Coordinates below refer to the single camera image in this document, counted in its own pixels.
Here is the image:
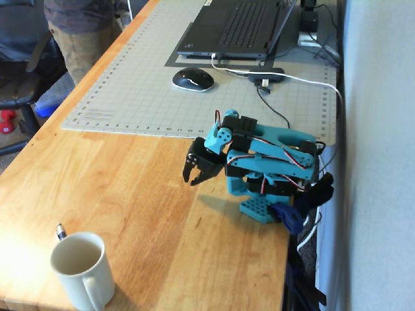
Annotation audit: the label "black laptop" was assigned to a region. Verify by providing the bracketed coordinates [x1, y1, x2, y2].
[176, 0, 298, 61]

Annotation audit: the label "black tangled cables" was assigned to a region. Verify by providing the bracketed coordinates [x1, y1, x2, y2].
[311, 3, 342, 69]

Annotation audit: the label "blue and black clamp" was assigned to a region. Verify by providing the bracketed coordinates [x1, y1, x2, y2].
[270, 173, 335, 236]

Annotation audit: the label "white ceramic mug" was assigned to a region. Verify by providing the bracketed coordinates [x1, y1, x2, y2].
[49, 231, 116, 311]

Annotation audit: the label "dark fabric bag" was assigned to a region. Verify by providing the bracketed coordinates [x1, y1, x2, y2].
[285, 207, 327, 311]

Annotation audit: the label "person in grey shirt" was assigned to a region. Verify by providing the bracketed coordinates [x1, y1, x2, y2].
[43, 0, 123, 86]

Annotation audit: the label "black computer mouse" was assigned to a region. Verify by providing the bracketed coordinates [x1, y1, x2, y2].
[171, 67, 215, 93]

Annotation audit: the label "black office chair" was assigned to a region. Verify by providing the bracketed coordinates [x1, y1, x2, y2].
[0, 0, 69, 156]

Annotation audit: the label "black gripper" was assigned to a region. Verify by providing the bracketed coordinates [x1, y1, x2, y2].
[182, 137, 225, 187]

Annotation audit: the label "thin black cable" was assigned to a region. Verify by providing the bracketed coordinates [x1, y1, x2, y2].
[255, 84, 292, 130]

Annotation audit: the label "white usb cable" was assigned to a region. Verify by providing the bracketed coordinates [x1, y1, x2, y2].
[211, 53, 345, 252]

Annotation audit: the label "black camera stand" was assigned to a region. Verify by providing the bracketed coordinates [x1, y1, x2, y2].
[297, 0, 325, 46]

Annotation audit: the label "grey gridded cutting mat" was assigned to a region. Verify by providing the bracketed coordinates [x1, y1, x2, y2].
[61, 0, 338, 146]

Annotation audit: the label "black usb hub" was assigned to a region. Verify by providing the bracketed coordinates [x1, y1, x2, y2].
[248, 67, 286, 84]

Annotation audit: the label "red dumbbell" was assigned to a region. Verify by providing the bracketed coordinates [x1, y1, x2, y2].
[0, 109, 17, 135]

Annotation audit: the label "white shelf with clutter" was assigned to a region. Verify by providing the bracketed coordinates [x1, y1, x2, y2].
[113, 8, 131, 32]

